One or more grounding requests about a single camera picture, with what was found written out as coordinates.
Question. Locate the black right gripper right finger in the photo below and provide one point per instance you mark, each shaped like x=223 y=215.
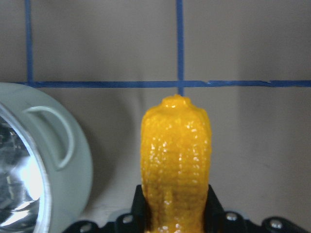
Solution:
x=214 y=211

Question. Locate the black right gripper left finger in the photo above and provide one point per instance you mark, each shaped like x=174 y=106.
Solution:
x=140 y=210

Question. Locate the yellow toy corn cob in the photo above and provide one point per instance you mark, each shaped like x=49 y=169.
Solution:
x=175 y=157

